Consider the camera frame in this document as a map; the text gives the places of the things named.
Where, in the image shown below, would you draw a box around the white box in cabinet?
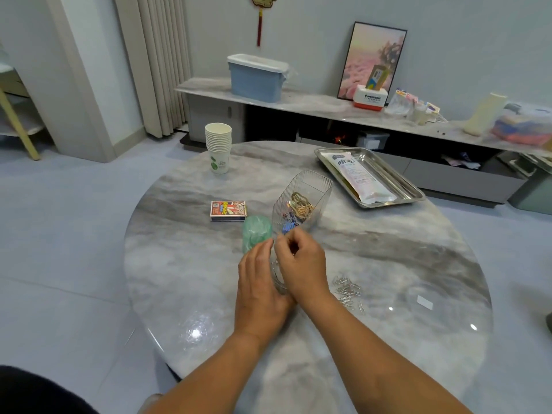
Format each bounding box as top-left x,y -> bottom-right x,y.
356,132 -> 390,152

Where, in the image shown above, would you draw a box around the clear printed plastic bag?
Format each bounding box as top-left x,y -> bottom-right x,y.
329,151 -> 398,204

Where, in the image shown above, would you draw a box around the person's left forearm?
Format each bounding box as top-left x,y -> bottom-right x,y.
142,332 -> 269,414

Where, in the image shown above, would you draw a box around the translucent green plastic cup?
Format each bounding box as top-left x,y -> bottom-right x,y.
241,218 -> 274,254

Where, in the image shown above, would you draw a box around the group of white paper cups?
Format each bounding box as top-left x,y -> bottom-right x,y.
204,122 -> 234,175

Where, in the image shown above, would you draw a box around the loose papers in cabinet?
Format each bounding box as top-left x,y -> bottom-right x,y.
442,154 -> 482,169

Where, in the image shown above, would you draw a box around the person's right forearm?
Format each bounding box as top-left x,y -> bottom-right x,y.
302,293 -> 476,414

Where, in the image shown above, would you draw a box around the clear storage box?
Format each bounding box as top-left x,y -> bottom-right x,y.
492,101 -> 552,147

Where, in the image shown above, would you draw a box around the red gold wall hanging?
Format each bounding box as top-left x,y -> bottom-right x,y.
249,0 -> 279,48

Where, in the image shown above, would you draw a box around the white and red small box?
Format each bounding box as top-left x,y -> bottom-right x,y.
352,85 -> 389,111

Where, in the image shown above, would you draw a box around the pile of floss picks and clips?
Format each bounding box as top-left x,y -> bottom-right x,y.
280,189 -> 367,311

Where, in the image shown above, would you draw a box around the person's right hand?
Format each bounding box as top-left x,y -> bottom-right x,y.
273,227 -> 333,311

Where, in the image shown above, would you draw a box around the grey green storage bin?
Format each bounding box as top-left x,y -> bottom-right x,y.
507,151 -> 552,214

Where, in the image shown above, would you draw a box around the cream paper roll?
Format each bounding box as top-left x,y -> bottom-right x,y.
463,91 -> 510,137

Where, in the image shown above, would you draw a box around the clear round plastic bowl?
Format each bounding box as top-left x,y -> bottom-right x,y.
269,246 -> 290,297

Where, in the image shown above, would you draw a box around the person's left hand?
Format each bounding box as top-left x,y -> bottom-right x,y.
233,237 -> 298,352

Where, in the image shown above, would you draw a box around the colourful matchbox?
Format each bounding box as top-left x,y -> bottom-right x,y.
209,199 -> 248,221

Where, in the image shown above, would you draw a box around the clear ribbed organizer box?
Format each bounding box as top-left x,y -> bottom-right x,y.
269,170 -> 334,255

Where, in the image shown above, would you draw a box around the clear bag of snacks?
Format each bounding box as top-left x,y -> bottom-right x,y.
385,89 -> 416,117

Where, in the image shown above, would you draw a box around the blue storage box white lid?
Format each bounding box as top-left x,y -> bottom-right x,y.
227,53 -> 291,104

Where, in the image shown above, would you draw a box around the metal tray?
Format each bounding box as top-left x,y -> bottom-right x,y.
315,146 -> 427,209

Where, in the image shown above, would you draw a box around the small colourful box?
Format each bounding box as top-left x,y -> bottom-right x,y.
366,65 -> 390,90

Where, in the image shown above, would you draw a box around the grey cabinet with marble top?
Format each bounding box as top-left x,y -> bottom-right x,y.
175,77 -> 552,206

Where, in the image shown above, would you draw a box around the beige curtain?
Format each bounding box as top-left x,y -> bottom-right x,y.
112,0 -> 195,139

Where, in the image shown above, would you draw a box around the framed pink picture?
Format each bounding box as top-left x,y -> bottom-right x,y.
337,21 -> 408,102

